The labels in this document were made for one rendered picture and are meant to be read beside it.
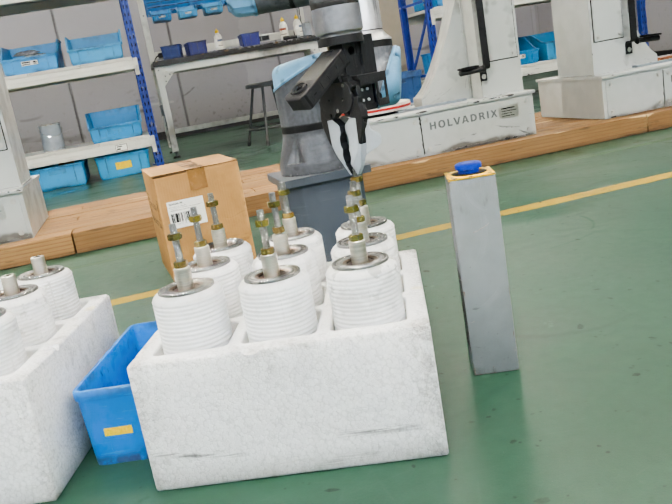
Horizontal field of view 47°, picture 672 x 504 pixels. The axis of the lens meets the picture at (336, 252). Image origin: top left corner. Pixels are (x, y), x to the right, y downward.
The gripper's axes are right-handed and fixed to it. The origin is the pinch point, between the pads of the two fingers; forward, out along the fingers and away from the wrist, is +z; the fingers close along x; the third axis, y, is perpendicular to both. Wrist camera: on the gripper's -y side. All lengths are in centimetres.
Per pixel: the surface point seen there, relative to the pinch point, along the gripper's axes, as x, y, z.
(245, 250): 12.2, -14.5, 10.3
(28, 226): 197, 16, 23
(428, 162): 119, 149, 28
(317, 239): 3.8, -6.2, 10.3
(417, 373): -25.8, -18.1, 22.7
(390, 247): -13.1, -6.9, 10.3
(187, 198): 95, 25, 12
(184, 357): -4.8, -37.9, 16.5
